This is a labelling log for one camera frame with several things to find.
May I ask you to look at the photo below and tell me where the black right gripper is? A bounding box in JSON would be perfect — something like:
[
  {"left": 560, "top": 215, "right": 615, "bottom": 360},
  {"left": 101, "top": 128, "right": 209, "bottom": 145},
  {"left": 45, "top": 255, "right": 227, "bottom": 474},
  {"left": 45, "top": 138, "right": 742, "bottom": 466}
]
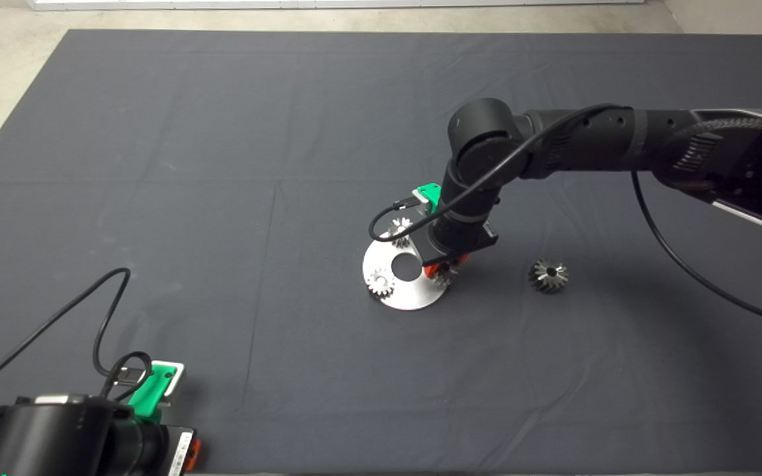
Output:
[{"left": 411, "top": 215, "right": 499, "bottom": 278}]

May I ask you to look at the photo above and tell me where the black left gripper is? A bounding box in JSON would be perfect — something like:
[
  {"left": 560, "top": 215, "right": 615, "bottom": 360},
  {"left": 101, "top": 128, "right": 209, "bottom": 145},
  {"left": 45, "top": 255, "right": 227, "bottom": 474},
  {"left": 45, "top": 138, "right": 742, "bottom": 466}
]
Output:
[{"left": 128, "top": 423, "right": 202, "bottom": 476}]

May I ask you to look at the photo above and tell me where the small dark steel gear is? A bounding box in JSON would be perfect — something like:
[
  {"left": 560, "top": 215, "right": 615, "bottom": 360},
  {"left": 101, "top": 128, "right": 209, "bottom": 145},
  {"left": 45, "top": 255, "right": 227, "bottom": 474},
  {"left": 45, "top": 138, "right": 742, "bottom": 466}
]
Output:
[{"left": 431, "top": 261, "right": 460, "bottom": 287}]

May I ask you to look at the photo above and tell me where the large steel gear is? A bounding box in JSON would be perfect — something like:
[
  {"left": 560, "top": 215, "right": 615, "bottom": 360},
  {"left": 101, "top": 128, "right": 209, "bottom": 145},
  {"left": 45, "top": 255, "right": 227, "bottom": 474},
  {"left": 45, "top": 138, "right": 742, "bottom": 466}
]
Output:
[{"left": 529, "top": 258, "right": 570, "bottom": 295}]

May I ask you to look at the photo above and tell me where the small shiny steel gear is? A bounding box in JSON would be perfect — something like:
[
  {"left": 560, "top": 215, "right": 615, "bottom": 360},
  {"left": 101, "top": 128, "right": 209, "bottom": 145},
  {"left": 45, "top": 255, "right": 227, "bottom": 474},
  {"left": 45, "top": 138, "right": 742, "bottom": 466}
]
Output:
[
  {"left": 388, "top": 217, "right": 413, "bottom": 249},
  {"left": 366, "top": 267, "right": 396, "bottom": 299}
]

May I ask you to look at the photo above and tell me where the round steel plate with hole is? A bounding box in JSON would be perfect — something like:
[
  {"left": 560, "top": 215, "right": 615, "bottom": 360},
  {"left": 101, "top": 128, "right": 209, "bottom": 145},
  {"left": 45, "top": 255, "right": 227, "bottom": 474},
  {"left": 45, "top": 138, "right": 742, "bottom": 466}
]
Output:
[{"left": 362, "top": 233, "right": 451, "bottom": 311}]

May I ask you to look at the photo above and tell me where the dark grey table cloth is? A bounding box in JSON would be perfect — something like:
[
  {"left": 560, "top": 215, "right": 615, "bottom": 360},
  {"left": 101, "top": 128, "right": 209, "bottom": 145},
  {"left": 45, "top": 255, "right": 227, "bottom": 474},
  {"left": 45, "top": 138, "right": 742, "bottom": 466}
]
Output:
[{"left": 0, "top": 28, "right": 762, "bottom": 474}]

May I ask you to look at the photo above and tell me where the left wrist green camera mount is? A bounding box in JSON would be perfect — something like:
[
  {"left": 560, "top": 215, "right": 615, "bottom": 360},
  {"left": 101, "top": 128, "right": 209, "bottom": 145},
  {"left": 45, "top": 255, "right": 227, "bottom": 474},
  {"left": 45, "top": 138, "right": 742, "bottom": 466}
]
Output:
[{"left": 126, "top": 365, "right": 177, "bottom": 420}]

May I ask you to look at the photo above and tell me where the wrist green camera mount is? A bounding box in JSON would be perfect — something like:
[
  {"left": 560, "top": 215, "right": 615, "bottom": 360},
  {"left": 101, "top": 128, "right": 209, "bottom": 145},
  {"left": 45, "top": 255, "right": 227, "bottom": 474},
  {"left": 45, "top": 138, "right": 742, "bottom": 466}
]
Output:
[
  {"left": 126, "top": 365, "right": 177, "bottom": 420},
  {"left": 416, "top": 183, "right": 443, "bottom": 216}
]

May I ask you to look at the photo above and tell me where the right wrist green camera mount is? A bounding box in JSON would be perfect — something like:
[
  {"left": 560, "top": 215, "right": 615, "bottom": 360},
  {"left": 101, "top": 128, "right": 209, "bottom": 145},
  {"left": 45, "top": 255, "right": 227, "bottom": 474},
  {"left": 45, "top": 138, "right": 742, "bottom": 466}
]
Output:
[{"left": 416, "top": 183, "right": 443, "bottom": 216}]

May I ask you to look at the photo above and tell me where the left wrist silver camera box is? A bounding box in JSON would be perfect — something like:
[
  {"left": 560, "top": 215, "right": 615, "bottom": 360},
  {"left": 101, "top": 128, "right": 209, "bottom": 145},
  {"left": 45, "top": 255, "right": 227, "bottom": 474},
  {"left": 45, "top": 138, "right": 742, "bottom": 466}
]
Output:
[{"left": 151, "top": 361, "right": 185, "bottom": 399}]

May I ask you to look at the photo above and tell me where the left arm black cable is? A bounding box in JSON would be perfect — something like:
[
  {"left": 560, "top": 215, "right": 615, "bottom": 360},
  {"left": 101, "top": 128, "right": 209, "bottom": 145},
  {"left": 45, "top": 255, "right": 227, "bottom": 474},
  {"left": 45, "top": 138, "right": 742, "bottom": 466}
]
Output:
[{"left": 0, "top": 267, "right": 153, "bottom": 403}]

